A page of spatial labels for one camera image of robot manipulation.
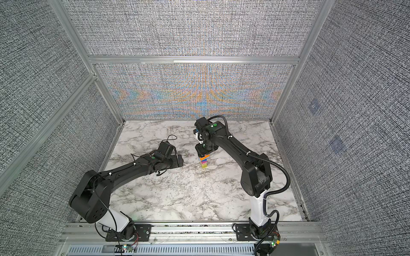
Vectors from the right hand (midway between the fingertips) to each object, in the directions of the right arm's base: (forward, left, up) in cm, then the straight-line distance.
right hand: (204, 151), depth 87 cm
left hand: (-3, +15, -7) cm, 17 cm away
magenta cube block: (-2, 0, -8) cm, 8 cm away
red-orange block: (-7, -2, +6) cm, 9 cm away
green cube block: (-3, 0, -11) cm, 11 cm away
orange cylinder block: (-8, 0, +5) cm, 10 cm away
